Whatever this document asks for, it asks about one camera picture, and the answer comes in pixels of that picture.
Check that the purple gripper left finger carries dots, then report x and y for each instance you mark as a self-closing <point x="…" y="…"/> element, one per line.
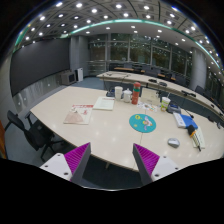
<point x="69" y="166"/>

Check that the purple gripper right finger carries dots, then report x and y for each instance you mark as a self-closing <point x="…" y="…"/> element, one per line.
<point x="151" y="166"/>

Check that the grey computer mouse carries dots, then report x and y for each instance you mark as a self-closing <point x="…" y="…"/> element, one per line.
<point x="173" y="142"/>

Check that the round teal mouse pad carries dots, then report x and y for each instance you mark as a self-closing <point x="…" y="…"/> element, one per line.
<point x="142" y="123"/>

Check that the black office chair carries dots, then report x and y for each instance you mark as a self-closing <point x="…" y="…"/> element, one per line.
<point x="38" y="135"/>

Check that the red and white magazine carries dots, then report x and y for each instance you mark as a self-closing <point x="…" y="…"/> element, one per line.
<point x="79" y="114"/>

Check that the black and yellow tool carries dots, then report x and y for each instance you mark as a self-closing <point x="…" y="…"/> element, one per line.
<point x="192" y="133"/>

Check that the blue and white book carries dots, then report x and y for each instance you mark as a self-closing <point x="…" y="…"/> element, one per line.
<point x="184" y="121"/>

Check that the colourful small leaflet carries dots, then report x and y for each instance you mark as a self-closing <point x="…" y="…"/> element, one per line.
<point x="146" y="106"/>

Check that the green and white drink cup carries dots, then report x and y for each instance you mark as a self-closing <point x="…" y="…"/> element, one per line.
<point x="164" y="103"/>

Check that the beige paper bag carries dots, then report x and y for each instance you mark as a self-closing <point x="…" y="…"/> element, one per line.
<point x="150" y="96"/>

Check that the white open booklet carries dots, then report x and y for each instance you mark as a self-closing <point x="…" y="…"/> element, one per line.
<point x="104" y="103"/>

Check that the white ceramic teapot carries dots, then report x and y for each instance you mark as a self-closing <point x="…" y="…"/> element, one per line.
<point x="127" y="94"/>

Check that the red thermos bottle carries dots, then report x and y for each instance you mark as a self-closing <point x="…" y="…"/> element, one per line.
<point x="136" y="92"/>

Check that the white paper cup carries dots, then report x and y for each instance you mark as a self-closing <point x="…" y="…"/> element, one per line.
<point x="118" y="92"/>

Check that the grey box appliance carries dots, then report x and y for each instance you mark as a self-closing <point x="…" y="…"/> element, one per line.
<point x="68" y="78"/>

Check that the long rear conference table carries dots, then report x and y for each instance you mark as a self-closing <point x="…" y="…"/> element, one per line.
<point x="162" y="85"/>

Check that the white standing cabinet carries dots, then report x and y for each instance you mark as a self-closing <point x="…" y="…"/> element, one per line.
<point x="79" y="72"/>

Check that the large dark wall screen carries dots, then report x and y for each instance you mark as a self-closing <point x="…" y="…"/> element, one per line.
<point x="37" y="61"/>

